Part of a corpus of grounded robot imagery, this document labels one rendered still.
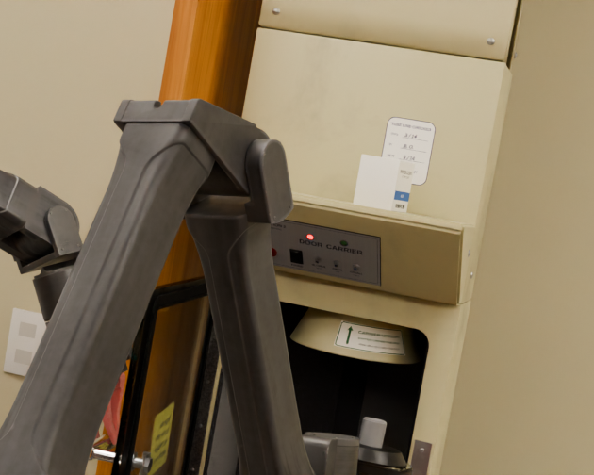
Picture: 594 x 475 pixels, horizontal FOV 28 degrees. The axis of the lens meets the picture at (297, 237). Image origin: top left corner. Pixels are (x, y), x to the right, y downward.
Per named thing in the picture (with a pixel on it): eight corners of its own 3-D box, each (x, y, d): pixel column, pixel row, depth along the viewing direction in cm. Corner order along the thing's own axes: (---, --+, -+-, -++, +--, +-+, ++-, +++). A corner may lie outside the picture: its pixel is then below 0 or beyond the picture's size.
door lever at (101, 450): (146, 457, 135) (151, 435, 135) (120, 474, 126) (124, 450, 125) (102, 448, 136) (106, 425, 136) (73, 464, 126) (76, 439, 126)
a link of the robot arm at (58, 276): (19, 273, 133) (48, 264, 129) (68, 261, 138) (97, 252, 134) (37, 333, 133) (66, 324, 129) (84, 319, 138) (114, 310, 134)
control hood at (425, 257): (215, 256, 153) (228, 180, 152) (462, 305, 145) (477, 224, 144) (185, 258, 142) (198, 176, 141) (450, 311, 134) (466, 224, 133)
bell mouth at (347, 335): (307, 330, 169) (314, 292, 169) (429, 355, 165) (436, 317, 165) (273, 341, 152) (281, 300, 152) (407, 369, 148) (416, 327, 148)
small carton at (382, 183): (369, 205, 145) (377, 157, 145) (406, 212, 143) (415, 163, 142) (352, 204, 140) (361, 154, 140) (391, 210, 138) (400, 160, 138)
